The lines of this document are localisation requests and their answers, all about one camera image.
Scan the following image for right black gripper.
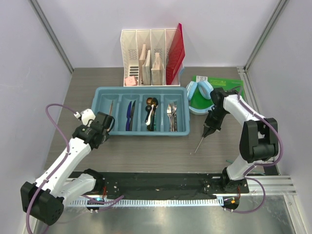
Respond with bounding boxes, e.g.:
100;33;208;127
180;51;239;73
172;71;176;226
203;107;228;137

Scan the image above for patterned handle fork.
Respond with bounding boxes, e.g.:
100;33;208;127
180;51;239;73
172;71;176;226
172;113;177;132

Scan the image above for black knife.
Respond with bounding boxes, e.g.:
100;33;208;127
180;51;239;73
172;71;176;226
129;100;136;131

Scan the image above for blue plastic cutlery tray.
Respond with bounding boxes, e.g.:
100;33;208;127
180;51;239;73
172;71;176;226
91;86;190;137

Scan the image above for white ceramic spoon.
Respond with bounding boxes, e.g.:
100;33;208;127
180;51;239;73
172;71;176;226
145;105;154;126

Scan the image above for black measuring spoon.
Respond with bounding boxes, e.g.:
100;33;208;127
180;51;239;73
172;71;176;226
145;105;152;122

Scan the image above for gold spoon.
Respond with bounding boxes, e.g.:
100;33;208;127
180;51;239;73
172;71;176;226
146;97;153;105

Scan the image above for purple handled utensil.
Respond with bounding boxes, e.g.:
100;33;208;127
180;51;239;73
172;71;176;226
125;101;132;131

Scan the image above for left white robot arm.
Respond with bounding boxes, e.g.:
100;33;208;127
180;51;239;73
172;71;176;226
20;109;115;226

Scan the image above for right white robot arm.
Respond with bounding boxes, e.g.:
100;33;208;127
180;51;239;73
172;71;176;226
202;87;283;193

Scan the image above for green cutting mat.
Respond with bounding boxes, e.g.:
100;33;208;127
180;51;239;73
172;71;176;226
189;76;244;109

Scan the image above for blue headphones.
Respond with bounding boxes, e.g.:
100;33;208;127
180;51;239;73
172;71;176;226
186;80;214;116

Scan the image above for pink cube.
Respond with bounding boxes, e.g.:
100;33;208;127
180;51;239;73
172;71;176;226
124;76;137;86

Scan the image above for wooden board right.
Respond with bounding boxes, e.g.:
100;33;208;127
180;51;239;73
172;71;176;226
151;53;163;85

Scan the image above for wooden board middle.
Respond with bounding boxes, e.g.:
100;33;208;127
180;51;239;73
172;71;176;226
142;50;152;85

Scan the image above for light wooden board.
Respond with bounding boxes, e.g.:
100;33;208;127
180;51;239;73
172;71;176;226
138;44;146;85

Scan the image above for white file organizer rack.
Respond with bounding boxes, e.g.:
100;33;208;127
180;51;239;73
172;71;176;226
120;28;180;87

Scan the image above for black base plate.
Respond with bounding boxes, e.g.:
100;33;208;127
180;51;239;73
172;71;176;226
70;170;249;199

